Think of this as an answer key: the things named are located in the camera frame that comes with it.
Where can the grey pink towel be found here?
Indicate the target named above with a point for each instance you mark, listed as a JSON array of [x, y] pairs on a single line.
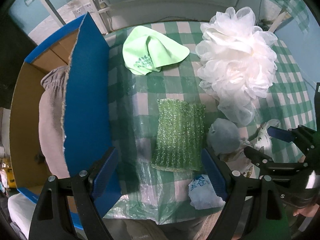
[[50, 120]]

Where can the white blue-printed plastic bag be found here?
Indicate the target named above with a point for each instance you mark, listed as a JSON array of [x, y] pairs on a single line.
[[202, 195]]

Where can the white plug-in charger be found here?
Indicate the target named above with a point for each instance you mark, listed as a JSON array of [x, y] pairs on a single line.
[[103, 3]]

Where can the black garment cover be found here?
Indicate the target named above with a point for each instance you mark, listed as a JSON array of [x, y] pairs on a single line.
[[15, 60]]

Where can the light green cloth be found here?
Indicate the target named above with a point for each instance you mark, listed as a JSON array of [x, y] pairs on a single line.
[[150, 50]]

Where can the white wall socket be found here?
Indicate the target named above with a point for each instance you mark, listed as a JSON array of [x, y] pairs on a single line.
[[88, 7], [79, 11]]

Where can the white mesh bath pouf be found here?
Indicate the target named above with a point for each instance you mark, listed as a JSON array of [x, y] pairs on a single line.
[[232, 62]]

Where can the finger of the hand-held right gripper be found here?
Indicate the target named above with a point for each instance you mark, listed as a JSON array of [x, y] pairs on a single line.
[[280, 133], [257, 156]]

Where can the green sparkly scrub sponge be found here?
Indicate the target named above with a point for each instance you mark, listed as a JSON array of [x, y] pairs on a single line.
[[178, 135]]

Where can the blue cardboard box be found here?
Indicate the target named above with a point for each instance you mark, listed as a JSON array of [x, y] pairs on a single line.
[[87, 92]]

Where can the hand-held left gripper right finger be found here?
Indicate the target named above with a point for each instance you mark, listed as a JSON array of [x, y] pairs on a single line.
[[213, 173]]

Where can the white cloth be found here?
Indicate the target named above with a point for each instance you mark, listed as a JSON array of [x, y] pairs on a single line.
[[263, 141]]

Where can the person's right hand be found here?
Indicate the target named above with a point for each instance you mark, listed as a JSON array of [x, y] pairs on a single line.
[[308, 210]]

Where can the grey plastic-wrapped bundle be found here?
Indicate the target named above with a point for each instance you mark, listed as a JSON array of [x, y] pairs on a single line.
[[222, 135]]

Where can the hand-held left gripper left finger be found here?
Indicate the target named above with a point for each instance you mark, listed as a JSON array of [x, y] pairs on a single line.
[[105, 173]]

